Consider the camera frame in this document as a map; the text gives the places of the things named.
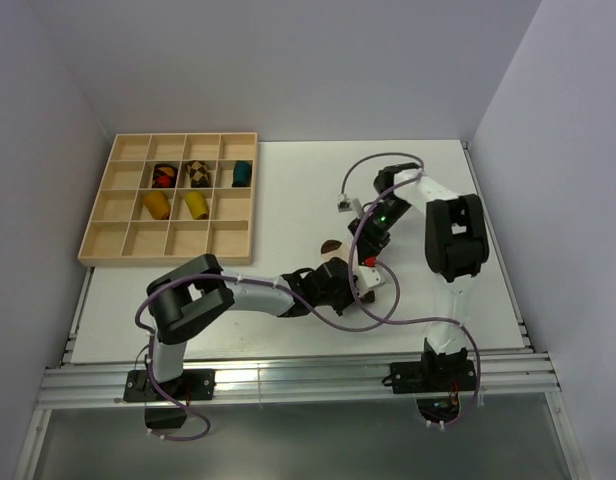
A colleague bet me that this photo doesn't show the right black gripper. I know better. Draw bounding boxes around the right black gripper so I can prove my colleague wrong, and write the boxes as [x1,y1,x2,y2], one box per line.
[348,196,412,259]

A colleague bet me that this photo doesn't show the cream brown striped sock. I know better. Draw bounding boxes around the cream brown striped sock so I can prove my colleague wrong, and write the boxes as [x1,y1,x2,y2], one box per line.
[320,239,381,304]

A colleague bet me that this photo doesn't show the yellow bear sock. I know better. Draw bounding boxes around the yellow bear sock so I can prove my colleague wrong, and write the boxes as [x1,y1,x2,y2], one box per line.
[184,191,209,220]

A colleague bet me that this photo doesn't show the mustard yellow sock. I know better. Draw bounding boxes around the mustard yellow sock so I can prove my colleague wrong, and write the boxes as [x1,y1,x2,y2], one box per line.
[142,191,171,220]

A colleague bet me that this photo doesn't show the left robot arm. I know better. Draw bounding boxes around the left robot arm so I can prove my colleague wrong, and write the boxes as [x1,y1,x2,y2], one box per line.
[146,254,357,399]

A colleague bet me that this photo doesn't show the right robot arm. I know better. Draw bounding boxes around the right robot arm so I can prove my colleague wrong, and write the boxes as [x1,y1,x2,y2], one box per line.
[348,162,489,390]

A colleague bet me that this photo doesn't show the dark green rolled sock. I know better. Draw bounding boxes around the dark green rolled sock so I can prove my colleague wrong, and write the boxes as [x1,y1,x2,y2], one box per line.
[232,160,252,188]

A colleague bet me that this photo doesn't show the brown checkered rolled sock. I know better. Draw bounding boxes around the brown checkered rolled sock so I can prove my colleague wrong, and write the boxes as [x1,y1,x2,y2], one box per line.
[184,160,212,188]

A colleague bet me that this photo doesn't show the wooden compartment tray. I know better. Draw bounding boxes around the wooden compartment tray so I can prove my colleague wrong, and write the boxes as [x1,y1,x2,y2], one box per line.
[78,132,259,267]

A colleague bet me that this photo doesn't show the red black rolled sock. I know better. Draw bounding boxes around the red black rolled sock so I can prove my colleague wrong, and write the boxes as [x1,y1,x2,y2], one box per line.
[151,163,179,189]

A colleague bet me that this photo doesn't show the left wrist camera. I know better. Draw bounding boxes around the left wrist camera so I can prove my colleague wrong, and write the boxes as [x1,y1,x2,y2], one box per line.
[353,257,386,295]

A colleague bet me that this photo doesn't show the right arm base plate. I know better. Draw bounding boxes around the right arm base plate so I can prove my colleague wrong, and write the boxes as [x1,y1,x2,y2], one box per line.
[381,361,478,394]

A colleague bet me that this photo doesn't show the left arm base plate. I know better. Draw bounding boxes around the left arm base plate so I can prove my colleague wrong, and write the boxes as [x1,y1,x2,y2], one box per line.
[123,369,215,403]

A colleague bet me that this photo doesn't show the aluminium frame rail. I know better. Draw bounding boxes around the aluminium frame rail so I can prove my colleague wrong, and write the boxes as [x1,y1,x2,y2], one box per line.
[34,352,561,410]

